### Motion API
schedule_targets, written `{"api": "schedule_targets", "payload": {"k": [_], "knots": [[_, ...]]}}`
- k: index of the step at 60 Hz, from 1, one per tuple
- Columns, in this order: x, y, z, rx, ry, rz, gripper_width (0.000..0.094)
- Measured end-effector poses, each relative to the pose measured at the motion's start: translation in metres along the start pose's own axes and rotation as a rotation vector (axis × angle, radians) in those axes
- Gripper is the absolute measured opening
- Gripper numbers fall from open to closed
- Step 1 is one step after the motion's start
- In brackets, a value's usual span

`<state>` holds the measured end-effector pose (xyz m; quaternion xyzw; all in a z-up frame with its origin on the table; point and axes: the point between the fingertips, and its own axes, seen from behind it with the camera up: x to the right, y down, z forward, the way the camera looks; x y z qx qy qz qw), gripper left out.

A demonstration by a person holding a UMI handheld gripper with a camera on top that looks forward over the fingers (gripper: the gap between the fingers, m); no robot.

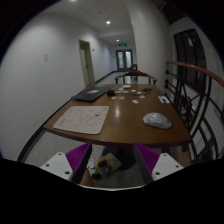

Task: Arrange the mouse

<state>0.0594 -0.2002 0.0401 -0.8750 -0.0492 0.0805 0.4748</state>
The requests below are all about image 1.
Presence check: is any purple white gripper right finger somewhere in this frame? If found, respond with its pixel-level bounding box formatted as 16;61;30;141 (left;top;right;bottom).
133;143;183;184

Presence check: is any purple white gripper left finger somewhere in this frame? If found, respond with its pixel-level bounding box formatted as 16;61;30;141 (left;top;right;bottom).
41;142;92;184

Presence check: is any white patterned mouse pad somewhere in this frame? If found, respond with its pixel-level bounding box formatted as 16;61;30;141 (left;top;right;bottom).
53;106;109;135

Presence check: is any yellow green bag on floor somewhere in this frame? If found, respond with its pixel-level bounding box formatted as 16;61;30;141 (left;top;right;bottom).
96;153;121;177

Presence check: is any wooden table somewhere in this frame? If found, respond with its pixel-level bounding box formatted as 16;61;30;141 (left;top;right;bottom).
44;84;191;148

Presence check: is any white card on table edge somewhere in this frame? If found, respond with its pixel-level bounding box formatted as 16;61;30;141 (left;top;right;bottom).
158;96;170;104

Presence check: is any black laptop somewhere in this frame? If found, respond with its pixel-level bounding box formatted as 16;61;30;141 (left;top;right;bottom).
72;87;110;102

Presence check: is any wooden handrail with black balusters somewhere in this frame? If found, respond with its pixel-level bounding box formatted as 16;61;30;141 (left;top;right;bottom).
165;61;224;164

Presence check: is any white box at far end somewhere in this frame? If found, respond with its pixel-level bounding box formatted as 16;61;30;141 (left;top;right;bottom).
122;85;131;89

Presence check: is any small black object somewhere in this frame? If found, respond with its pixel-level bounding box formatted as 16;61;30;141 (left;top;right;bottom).
107;90;115;97

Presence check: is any wooden chair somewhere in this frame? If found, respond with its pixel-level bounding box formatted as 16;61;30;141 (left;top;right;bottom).
114;70;157;85

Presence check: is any double door at corridor end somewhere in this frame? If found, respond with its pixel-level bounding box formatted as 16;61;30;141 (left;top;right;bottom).
116;50;133;71

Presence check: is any open side door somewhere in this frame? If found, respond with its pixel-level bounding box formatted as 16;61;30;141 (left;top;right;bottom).
79;40;95;86

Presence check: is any dark window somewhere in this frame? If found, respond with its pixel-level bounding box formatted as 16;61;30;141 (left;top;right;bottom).
174;29;207;92

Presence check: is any green exit sign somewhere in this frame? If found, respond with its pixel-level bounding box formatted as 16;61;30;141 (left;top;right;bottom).
119;43;127;47

